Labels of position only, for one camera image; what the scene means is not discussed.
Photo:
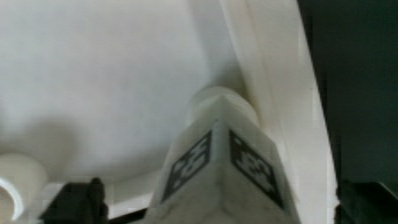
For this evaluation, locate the white table leg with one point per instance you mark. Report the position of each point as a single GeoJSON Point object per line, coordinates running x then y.
{"type": "Point", "coordinates": [223, 184]}

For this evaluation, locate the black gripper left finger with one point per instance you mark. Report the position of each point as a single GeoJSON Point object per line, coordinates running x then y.
{"type": "Point", "coordinates": [79, 206]}

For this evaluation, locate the white square tabletop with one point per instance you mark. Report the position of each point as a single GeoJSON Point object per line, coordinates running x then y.
{"type": "Point", "coordinates": [105, 62]}

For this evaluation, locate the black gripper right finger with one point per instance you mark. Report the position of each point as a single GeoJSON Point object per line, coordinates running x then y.
{"type": "Point", "coordinates": [368, 203]}

